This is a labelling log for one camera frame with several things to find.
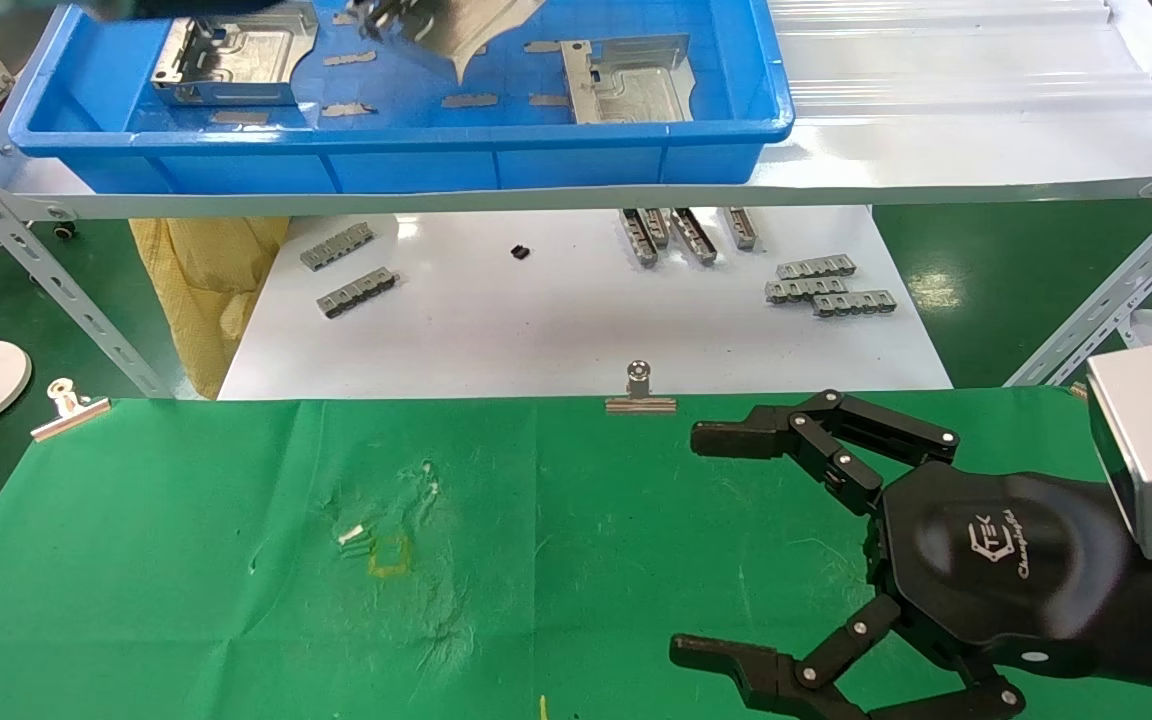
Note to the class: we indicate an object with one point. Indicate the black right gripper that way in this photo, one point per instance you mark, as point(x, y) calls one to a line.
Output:
point(1006, 570)

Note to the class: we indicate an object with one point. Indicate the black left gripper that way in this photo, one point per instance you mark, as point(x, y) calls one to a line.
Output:
point(206, 6)

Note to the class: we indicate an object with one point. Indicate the silver sheet metal bracket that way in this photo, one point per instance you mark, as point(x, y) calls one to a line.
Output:
point(481, 25)
point(636, 90)
point(246, 65)

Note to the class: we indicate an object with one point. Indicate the grey tape strip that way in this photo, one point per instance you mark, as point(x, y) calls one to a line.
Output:
point(469, 101)
point(548, 100)
point(350, 58)
point(542, 46)
point(343, 18)
point(240, 117)
point(348, 110)

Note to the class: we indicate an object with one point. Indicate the blue plastic bin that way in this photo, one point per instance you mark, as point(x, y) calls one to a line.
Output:
point(416, 165)

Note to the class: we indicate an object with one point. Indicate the silver binder clip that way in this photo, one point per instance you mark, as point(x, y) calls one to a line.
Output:
point(71, 415)
point(640, 403)

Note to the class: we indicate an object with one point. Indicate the yellow woven bag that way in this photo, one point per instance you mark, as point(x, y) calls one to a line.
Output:
point(206, 290)

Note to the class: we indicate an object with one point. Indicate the green cloth mat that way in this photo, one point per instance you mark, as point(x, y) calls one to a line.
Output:
point(436, 580)

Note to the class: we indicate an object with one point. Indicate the small white scrap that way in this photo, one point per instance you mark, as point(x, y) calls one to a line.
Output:
point(351, 536)

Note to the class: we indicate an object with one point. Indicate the white metal shelf rack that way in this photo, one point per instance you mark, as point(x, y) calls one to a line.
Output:
point(936, 120)

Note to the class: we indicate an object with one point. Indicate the grey slotted metal rail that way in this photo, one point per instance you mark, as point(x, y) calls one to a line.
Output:
point(694, 236)
point(336, 247)
point(658, 226)
point(639, 240)
point(358, 292)
point(741, 228)
point(801, 290)
point(816, 267)
point(856, 304)

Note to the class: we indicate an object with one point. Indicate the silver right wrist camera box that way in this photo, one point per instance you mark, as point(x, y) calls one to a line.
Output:
point(1151, 440)

